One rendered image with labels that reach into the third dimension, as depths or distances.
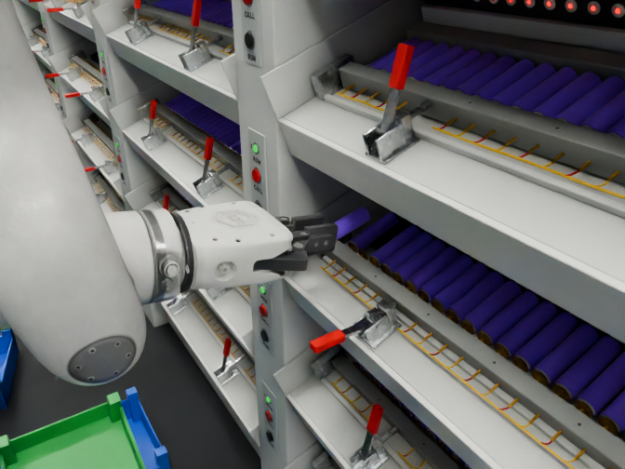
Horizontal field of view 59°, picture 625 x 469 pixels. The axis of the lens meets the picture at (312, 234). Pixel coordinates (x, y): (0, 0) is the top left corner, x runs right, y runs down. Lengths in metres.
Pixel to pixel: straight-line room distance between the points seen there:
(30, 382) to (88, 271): 1.11
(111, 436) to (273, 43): 0.79
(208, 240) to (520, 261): 0.26
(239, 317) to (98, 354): 0.55
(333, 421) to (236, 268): 0.33
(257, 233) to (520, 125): 0.24
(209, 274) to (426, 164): 0.21
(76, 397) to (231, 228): 0.93
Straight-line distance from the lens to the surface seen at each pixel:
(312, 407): 0.79
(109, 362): 0.42
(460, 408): 0.52
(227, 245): 0.49
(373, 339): 0.57
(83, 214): 0.37
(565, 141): 0.42
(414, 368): 0.55
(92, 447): 1.13
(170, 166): 1.04
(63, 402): 1.39
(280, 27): 0.59
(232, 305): 0.97
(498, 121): 0.45
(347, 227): 0.61
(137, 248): 0.47
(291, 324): 0.74
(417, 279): 0.60
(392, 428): 0.71
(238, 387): 1.10
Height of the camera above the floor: 0.90
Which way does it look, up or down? 28 degrees down
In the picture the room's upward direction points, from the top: straight up
